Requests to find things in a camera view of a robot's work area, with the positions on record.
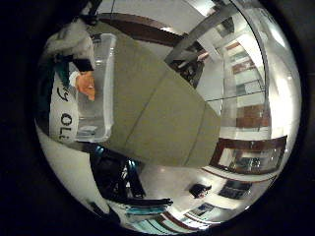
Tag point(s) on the clear plastic storage container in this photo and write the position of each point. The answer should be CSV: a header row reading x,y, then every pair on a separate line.
x,y
105,98

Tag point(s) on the orange and white plush toy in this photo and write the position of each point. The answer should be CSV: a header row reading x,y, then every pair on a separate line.
x,y
87,86

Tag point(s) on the small black floor object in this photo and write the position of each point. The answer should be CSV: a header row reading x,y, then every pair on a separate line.
x,y
198,190

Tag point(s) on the dark rectangular floor mat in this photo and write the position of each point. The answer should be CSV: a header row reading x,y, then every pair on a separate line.
x,y
234,189

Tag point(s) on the brown wooden framed window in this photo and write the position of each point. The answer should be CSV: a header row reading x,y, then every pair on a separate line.
x,y
249,142

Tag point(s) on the grey metal beam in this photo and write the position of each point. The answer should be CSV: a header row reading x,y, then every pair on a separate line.
x,y
197,32

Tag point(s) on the black chair frame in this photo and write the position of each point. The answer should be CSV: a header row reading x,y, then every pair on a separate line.
x,y
105,173

